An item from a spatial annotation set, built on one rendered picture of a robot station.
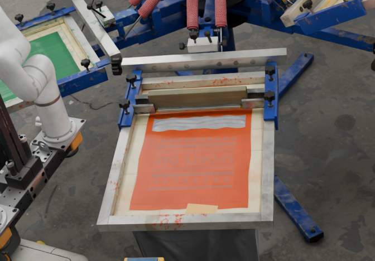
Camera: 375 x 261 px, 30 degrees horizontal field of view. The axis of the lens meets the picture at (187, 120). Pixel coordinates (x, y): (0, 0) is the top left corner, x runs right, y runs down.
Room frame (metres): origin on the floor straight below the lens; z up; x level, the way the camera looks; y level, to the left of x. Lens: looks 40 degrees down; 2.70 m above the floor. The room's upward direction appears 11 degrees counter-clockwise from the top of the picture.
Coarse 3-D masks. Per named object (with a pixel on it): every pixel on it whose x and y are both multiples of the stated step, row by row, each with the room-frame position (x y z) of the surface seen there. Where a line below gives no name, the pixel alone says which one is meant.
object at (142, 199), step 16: (176, 112) 2.13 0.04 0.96; (192, 112) 2.11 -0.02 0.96; (144, 144) 1.98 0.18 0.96; (144, 160) 1.90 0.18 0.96; (144, 176) 1.81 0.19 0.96; (144, 192) 1.73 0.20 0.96; (160, 192) 1.72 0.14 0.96; (176, 192) 1.70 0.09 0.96; (144, 208) 1.66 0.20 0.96; (160, 208) 1.64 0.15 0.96; (176, 208) 1.63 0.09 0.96
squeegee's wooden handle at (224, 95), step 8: (208, 88) 2.11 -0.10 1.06; (216, 88) 2.10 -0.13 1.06; (224, 88) 2.09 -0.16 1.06; (232, 88) 2.08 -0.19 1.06; (240, 88) 2.07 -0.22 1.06; (152, 96) 2.14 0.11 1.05; (160, 96) 2.13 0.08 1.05; (168, 96) 2.12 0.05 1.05; (176, 96) 2.11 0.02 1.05; (184, 96) 2.11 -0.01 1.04; (192, 96) 2.10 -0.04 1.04; (200, 96) 2.09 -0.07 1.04; (208, 96) 2.09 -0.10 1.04; (216, 96) 2.08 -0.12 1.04; (224, 96) 2.07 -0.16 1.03; (232, 96) 2.07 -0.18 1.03; (240, 96) 2.06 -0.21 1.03; (160, 104) 2.13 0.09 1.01; (168, 104) 2.12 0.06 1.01; (176, 104) 2.12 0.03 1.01; (184, 104) 2.11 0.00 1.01; (192, 104) 2.10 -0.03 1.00; (200, 104) 2.09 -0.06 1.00; (208, 104) 2.09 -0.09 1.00; (216, 104) 2.08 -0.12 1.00; (240, 104) 2.06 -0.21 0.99
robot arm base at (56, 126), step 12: (60, 96) 1.93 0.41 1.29; (36, 108) 1.91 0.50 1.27; (48, 108) 1.89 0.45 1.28; (60, 108) 1.91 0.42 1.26; (36, 120) 1.98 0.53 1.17; (48, 120) 1.89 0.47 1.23; (60, 120) 1.90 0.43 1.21; (72, 120) 1.97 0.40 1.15; (48, 132) 1.90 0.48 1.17; (60, 132) 1.89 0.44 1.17; (72, 132) 1.90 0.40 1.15
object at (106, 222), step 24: (240, 72) 2.26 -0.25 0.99; (264, 72) 2.23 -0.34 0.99; (264, 120) 1.94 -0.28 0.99; (120, 144) 1.97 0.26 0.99; (264, 144) 1.81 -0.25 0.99; (120, 168) 1.84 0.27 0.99; (264, 168) 1.70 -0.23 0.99; (264, 192) 1.59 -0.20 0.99; (120, 216) 1.61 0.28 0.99; (144, 216) 1.59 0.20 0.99; (168, 216) 1.57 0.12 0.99; (192, 216) 1.55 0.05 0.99; (216, 216) 1.53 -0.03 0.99; (240, 216) 1.51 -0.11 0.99; (264, 216) 1.49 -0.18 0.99
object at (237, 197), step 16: (208, 112) 2.09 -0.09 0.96; (224, 112) 2.07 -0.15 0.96; (240, 112) 2.06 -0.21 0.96; (208, 128) 2.00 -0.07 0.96; (224, 128) 1.98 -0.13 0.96; (240, 128) 1.96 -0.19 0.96; (240, 144) 1.88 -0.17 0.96; (240, 160) 1.80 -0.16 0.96; (240, 176) 1.72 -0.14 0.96; (192, 192) 1.69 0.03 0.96; (208, 192) 1.67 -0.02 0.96; (224, 192) 1.66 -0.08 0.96; (240, 192) 1.64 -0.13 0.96; (224, 208) 1.59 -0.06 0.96
